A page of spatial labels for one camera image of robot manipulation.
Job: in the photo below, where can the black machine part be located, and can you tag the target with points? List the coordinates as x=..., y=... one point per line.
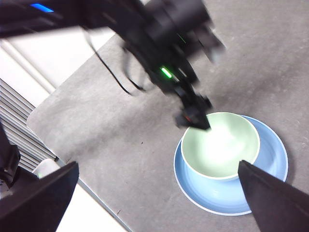
x=9, y=159

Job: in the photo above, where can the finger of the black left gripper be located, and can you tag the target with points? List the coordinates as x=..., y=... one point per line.
x=200, y=120
x=183, y=120

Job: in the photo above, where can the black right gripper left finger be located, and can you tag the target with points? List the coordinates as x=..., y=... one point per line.
x=36, y=207

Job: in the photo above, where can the grey ribbed panel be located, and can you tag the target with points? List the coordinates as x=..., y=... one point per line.
x=14, y=120

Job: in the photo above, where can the white rounded device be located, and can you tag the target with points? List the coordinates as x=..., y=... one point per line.
x=47, y=168

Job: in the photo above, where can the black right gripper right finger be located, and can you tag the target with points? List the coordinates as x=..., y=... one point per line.
x=277, y=205

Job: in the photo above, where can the green ribbed bowl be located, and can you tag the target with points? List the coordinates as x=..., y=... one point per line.
x=217, y=149

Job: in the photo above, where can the blue round plate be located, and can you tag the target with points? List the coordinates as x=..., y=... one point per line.
x=217, y=195

